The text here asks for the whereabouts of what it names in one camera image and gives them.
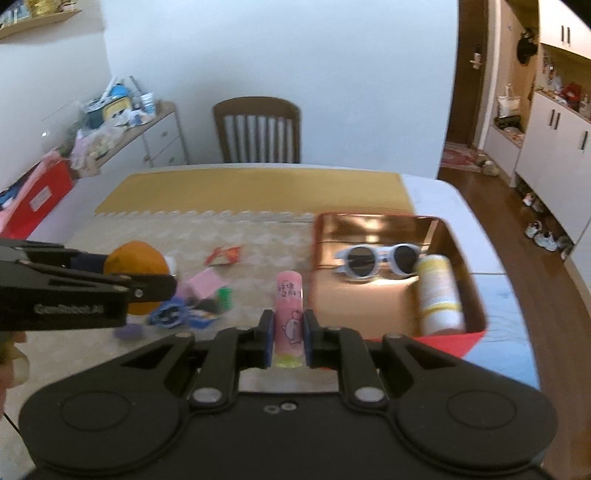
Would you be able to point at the purple toy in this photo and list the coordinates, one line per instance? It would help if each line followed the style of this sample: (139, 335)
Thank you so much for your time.
(129, 332)

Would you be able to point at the gold ornament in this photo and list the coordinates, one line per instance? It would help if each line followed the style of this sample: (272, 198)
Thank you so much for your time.
(46, 7)

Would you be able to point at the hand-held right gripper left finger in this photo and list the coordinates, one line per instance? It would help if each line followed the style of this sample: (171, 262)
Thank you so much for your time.
(267, 341)

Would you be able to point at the person's left hand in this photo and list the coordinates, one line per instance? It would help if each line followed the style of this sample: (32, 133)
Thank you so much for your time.
(19, 369)

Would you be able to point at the brown wooden chair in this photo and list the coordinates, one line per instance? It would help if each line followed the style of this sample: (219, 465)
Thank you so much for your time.
(256, 107)

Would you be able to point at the red plush item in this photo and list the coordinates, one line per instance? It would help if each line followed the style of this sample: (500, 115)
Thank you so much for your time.
(571, 92)

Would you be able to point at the pair of light shoes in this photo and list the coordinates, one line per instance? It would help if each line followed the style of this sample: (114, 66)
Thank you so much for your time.
(533, 201)

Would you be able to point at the white wall cabinet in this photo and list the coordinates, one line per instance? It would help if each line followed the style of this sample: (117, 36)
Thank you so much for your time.
(568, 23)

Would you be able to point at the beige slippers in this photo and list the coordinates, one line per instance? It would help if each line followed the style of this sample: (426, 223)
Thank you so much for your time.
(488, 167)

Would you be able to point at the red gold tin box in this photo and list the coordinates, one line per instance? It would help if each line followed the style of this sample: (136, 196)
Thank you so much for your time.
(364, 302)

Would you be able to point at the yellow white bottle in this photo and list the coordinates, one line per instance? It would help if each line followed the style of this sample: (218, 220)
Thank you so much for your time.
(436, 295)

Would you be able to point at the red snack packet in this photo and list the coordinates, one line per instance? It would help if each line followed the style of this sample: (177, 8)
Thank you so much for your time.
(224, 255)

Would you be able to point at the plastic bag of snacks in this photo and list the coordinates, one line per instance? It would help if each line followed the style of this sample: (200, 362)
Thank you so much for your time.
(94, 143)

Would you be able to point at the small green toy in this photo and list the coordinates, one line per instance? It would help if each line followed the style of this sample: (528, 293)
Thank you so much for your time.
(225, 297)

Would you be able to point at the pile of toiletries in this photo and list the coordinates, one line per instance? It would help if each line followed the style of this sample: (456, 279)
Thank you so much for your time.
(115, 104)

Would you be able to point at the white wooden dresser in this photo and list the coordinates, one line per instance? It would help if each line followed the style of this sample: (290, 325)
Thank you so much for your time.
(161, 138)

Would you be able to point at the dark brown door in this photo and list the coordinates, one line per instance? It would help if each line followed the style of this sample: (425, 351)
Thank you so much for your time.
(468, 101)

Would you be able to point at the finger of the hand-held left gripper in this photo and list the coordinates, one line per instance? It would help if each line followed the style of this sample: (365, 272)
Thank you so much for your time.
(147, 286)
(90, 263)

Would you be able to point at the patterned door rug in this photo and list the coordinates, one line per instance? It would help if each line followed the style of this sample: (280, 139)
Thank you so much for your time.
(457, 158)

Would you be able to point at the orange fruit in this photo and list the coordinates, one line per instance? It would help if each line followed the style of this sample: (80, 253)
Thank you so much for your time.
(138, 258)

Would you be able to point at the white round sunglasses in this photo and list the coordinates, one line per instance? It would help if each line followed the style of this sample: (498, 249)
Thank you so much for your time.
(360, 261)

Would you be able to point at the beige lace table runner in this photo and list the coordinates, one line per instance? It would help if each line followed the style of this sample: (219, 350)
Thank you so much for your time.
(258, 249)

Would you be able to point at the pink sticky note pad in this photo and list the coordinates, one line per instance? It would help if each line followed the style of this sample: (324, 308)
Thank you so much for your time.
(203, 281)

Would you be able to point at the small blue toy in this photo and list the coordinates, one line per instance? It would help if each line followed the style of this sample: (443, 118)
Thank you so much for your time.
(167, 314)

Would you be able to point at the white entry bench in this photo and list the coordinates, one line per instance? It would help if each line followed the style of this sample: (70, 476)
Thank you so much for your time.
(501, 152)

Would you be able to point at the wooden wall shelf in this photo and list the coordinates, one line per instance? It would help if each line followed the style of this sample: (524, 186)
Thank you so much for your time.
(41, 23)

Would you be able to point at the yellow table mat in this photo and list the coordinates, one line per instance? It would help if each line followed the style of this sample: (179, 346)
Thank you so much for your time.
(254, 189)

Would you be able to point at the pink cartoon print tube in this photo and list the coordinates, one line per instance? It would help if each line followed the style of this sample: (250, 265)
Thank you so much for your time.
(288, 318)

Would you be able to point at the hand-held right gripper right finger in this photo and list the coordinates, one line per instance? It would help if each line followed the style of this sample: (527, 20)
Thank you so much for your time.
(309, 344)

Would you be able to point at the red paper bag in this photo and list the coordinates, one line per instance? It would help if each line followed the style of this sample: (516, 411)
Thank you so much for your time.
(41, 198)

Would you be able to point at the white shoe cabinet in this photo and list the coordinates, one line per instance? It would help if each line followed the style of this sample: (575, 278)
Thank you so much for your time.
(545, 152)

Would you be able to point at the small dark packet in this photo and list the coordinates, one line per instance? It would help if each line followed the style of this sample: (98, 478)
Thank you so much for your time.
(205, 314)

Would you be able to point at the black hat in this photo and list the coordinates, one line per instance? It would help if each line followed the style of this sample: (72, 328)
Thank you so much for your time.
(526, 46)

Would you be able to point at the white tote bag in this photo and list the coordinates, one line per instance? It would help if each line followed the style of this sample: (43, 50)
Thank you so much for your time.
(508, 105)

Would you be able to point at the white sneaker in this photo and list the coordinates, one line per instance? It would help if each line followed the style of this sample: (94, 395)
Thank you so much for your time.
(547, 241)
(533, 229)

